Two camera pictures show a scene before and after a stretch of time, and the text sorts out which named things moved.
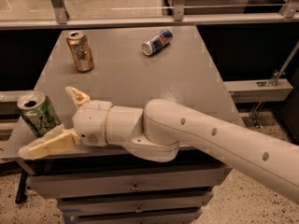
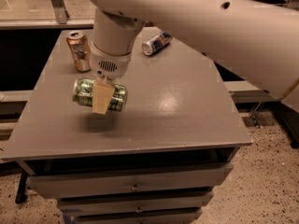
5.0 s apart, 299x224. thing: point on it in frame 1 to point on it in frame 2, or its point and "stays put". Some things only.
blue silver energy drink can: (153, 46) stays put
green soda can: (38, 111) to (82, 94)
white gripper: (91, 122) to (108, 65)
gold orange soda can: (79, 47) stays put
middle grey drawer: (135, 202) stays put
